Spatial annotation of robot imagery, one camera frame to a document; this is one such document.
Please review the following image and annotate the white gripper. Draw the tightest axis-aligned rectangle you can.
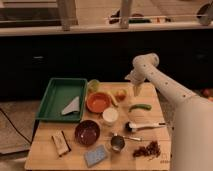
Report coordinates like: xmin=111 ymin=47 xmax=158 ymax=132
xmin=125 ymin=69 xmax=145 ymax=97

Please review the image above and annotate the red yellow apple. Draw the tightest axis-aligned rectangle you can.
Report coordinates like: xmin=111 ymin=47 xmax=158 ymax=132
xmin=115 ymin=89 xmax=127 ymax=101

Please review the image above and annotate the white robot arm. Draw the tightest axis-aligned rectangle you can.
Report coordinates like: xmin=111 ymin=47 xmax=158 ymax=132
xmin=125 ymin=53 xmax=213 ymax=171

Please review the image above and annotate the white paper cup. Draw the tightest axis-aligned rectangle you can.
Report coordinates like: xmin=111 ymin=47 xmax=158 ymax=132
xmin=102 ymin=107 xmax=119 ymax=126

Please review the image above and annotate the green cup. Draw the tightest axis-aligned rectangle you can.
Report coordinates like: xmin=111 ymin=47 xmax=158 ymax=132
xmin=87 ymin=79 xmax=99 ymax=93

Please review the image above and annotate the metal measuring cup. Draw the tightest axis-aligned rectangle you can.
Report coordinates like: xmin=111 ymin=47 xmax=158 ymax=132
xmin=110 ymin=133 xmax=141 ymax=152

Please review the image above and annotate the green chili pepper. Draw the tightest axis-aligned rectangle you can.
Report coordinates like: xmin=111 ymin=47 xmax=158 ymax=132
xmin=129 ymin=104 xmax=152 ymax=112

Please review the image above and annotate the yellow banana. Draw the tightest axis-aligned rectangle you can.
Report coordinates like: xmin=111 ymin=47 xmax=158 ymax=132
xmin=107 ymin=91 xmax=118 ymax=107

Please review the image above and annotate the orange bowl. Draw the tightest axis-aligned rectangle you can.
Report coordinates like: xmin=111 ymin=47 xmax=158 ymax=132
xmin=86 ymin=92 xmax=111 ymax=113

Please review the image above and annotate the grey folded cloth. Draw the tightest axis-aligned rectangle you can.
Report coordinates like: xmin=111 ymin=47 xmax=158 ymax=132
xmin=61 ymin=96 xmax=80 ymax=115

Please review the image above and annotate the dark red bowl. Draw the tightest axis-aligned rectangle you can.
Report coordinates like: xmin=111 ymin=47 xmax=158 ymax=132
xmin=75 ymin=120 xmax=100 ymax=146

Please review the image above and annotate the green plastic tray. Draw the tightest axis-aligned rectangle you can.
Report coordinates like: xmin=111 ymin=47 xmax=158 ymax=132
xmin=36 ymin=78 xmax=87 ymax=123

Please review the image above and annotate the blue sponge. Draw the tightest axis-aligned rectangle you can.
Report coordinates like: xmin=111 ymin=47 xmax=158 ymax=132
xmin=84 ymin=145 xmax=107 ymax=167

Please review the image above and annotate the wooden block eraser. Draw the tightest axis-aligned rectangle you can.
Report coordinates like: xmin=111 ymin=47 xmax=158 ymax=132
xmin=52 ymin=131 xmax=71 ymax=156

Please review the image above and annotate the black cable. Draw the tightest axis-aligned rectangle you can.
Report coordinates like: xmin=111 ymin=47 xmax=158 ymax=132
xmin=0 ymin=108 xmax=33 ymax=145

